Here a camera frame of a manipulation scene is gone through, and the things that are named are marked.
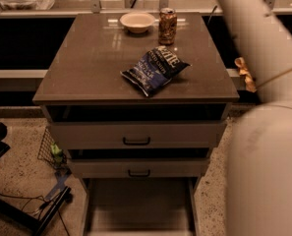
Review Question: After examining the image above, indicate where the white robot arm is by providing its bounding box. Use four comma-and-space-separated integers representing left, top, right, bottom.
218, 0, 292, 236

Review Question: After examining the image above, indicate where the grey drawer cabinet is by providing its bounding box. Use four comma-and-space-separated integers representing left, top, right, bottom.
33, 13, 238, 236

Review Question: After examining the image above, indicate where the open bottom drawer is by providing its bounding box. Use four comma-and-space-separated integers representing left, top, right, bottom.
82, 178, 200, 236

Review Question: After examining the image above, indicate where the blue chip bag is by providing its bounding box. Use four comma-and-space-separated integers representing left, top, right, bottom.
121, 45, 189, 97

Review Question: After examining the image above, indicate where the white ceramic bowl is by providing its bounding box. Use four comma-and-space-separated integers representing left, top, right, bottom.
120, 12, 155, 33

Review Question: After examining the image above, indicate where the brown soda can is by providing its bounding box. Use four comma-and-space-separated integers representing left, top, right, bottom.
158, 8, 177, 45

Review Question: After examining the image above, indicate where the green object in basket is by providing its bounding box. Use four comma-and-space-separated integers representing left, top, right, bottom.
50, 143, 63, 163

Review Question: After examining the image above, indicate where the blue tape on floor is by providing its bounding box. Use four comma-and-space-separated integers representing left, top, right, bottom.
45, 171, 70, 201

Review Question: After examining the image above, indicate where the yellow crumpled cloth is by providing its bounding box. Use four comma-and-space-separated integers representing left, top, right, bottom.
234, 57, 257, 92

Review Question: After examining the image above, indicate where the black stand leg left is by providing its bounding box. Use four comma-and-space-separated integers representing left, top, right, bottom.
0, 187, 71, 236

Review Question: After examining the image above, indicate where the top drawer with black handle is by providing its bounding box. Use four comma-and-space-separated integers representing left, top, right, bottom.
49, 121, 226, 150

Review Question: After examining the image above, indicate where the drawer with black handle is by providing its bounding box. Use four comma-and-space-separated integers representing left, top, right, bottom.
49, 121, 226, 150
68, 158, 209, 178

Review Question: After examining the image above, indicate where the middle drawer with black handle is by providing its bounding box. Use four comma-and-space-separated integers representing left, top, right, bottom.
68, 158, 209, 178

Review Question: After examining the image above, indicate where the black wire basket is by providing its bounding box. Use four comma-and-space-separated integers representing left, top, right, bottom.
37, 129, 67, 169

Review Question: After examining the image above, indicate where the black cable on floor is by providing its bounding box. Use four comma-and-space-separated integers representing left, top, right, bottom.
0, 180, 71, 236

